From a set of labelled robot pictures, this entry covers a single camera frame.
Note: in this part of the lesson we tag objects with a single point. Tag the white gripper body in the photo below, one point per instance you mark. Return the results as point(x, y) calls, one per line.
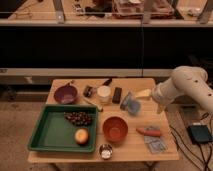
point(143, 94)

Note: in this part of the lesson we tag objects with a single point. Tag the red pepper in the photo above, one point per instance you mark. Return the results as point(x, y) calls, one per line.
point(152, 133)

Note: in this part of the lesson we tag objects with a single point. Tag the red bowl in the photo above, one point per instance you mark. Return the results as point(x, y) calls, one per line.
point(115, 129)

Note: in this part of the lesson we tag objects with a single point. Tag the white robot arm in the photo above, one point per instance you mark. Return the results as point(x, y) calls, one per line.
point(184, 80)

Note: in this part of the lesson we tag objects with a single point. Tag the purple bowl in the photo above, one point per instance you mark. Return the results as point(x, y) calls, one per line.
point(66, 94)

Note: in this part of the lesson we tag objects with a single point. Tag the blue crumpled cloth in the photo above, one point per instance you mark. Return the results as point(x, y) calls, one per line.
point(129, 104)

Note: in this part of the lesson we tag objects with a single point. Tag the black rectangular block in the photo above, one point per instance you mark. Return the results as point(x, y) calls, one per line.
point(117, 95)

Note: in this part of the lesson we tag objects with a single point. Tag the wooden table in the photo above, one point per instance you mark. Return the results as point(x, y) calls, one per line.
point(131, 149)

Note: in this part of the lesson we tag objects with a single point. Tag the white lidded jar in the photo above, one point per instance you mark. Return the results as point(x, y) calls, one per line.
point(104, 93)

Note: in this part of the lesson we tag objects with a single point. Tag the small dark toy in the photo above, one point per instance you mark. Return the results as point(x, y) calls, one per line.
point(88, 91)

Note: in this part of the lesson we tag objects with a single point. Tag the black foot pedal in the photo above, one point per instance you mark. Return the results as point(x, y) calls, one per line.
point(199, 134)

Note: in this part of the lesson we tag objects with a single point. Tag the small metal cup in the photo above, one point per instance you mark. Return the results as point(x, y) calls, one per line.
point(105, 151)

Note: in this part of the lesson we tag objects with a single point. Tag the dark grape bunch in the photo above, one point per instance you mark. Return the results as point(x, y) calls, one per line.
point(78, 118)

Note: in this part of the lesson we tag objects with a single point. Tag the green plastic tray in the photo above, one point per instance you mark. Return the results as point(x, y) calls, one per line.
point(54, 133)

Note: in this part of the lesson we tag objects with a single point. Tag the black handled tool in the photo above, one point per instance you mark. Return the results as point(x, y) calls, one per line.
point(106, 83)

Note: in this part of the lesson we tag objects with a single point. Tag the wooden handled utensil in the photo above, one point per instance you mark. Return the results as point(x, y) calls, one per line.
point(99, 107)

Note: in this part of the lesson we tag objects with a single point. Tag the metal shelf rail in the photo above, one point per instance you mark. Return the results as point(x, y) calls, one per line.
point(29, 72)

